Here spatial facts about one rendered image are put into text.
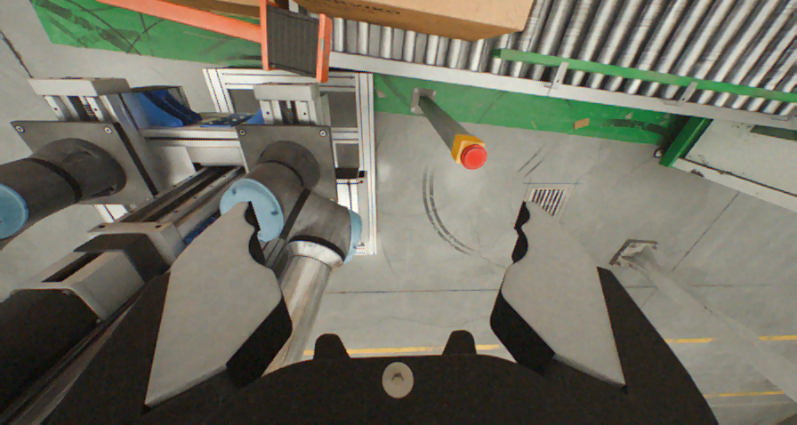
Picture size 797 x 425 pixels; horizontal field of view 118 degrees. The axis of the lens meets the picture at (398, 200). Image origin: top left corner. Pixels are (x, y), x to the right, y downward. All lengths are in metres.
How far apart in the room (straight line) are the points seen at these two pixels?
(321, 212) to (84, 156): 0.60
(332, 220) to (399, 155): 1.29
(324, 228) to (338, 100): 1.06
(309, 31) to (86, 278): 0.50
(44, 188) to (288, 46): 0.61
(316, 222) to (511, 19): 0.64
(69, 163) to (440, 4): 0.90
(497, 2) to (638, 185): 2.22
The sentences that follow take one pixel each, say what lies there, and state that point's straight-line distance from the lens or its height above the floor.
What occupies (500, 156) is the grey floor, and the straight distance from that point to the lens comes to 1.92.
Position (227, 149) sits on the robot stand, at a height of 0.95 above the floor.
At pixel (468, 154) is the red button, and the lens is 0.66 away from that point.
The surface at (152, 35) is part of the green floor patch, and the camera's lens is 2.07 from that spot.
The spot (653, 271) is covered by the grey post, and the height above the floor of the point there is 0.24.
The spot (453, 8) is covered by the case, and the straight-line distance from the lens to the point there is 0.71.
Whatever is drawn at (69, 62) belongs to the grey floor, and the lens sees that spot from 2.42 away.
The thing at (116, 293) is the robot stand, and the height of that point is 1.34.
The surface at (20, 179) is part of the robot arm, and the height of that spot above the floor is 1.19.
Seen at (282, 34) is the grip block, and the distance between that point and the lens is 0.43.
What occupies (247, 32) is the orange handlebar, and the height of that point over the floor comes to 1.21.
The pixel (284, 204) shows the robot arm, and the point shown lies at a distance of 0.50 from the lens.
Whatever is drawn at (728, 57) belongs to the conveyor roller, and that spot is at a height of 0.53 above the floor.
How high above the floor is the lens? 1.63
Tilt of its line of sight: 59 degrees down
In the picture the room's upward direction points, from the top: 175 degrees clockwise
